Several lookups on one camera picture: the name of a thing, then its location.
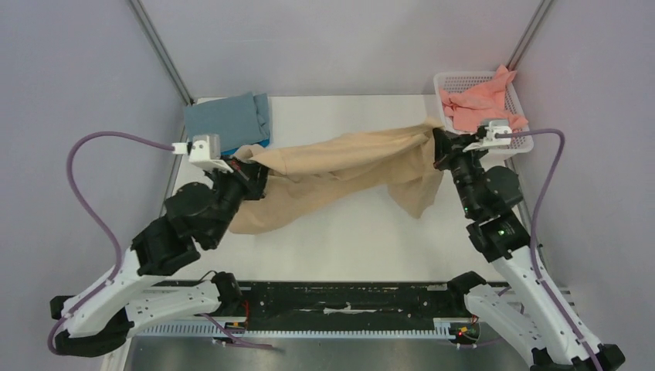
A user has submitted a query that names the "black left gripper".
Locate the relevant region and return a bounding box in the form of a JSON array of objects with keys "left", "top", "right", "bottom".
[{"left": 205, "top": 154, "right": 274, "bottom": 247}]

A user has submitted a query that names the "pink t shirt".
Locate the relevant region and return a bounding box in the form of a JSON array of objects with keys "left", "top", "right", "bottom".
[{"left": 439, "top": 65, "right": 528, "bottom": 132}]

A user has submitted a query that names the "bright blue folded t shirt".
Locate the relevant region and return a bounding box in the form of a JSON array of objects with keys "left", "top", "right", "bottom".
[{"left": 221, "top": 139, "right": 270, "bottom": 158}]

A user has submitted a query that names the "white plastic laundry basket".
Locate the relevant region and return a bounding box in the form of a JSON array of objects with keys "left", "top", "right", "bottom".
[{"left": 433, "top": 70, "right": 529, "bottom": 134}]

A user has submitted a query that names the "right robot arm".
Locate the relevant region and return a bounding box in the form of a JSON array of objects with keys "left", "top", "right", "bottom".
[{"left": 433, "top": 128, "right": 626, "bottom": 370}]

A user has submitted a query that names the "grey-blue folded t shirt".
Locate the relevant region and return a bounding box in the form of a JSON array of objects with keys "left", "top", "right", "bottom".
[{"left": 184, "top": 93, "right": 271, "bottom": 155}]

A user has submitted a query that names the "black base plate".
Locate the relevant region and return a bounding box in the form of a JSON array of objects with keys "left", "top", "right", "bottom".
[{"left": 225, "top": 280, "right": 464, "bottom": 332}]

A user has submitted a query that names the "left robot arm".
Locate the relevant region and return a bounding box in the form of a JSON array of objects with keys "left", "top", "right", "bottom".
[{"left": 49, "top": 158, "right": 269, "bottom": 358}]

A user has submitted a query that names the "white cable duct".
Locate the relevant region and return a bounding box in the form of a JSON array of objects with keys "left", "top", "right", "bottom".
[{"left": 138, "top": 318, "right": 469, "bottom": 341}]

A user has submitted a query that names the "aluminium frame rail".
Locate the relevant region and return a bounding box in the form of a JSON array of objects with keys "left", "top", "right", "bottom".
[{"left": 127, "top": 0, "right": 195, "bottom": 106}]

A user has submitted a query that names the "beige t shirt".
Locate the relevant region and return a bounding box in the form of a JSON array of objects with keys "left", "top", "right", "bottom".
[{"left": 228, "top": 117, "right": 443, "bottom": 235}]

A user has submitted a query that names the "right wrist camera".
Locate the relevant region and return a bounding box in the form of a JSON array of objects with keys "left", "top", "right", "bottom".
[{"left": 463, "top": 118, "right": 512, "bottom": 152}]

